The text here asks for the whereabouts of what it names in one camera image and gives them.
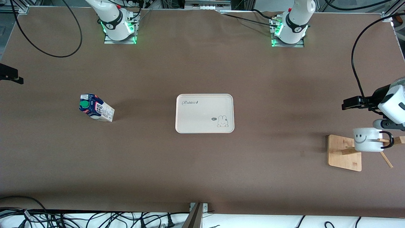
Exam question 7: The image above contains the brown table cover sheet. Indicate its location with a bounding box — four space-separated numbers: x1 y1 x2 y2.
0 6 405 219

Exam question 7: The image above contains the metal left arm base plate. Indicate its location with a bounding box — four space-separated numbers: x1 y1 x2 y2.
271 14 305 48

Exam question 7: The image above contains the white smiley mug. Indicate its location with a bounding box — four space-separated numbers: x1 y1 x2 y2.
353 127 395 153

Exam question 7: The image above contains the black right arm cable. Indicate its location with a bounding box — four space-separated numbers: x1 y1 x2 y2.
9 0 83 58

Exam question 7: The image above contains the black base power cable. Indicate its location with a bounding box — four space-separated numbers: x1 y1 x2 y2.
252 9 279 20
218 12 276 28

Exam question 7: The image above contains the aluminium frame profile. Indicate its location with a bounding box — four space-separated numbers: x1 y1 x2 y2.
9 0 29 14
381 0 405 22

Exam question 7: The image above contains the wooden cup hanging rack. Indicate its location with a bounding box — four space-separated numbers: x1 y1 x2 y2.
327 122 405 172

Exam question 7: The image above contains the cream tray with rabbit print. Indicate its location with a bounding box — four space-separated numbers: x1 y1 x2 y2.
175 93 235 134

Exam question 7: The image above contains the aluminium camera post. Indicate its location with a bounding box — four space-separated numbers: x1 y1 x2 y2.
182 203 204 228

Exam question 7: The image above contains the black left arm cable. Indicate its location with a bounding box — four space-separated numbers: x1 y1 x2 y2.
351 12 405 99

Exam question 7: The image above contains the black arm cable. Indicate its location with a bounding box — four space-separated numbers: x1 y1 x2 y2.
351 12 405 99
9 0 83 58

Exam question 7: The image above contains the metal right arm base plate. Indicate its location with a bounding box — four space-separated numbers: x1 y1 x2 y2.
104 14 137 45

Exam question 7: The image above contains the grey metal rack unit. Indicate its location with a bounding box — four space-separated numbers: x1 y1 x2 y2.
184 0 231 10

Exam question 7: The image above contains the blue milk carton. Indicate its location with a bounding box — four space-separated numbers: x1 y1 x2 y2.
79 93 115 122

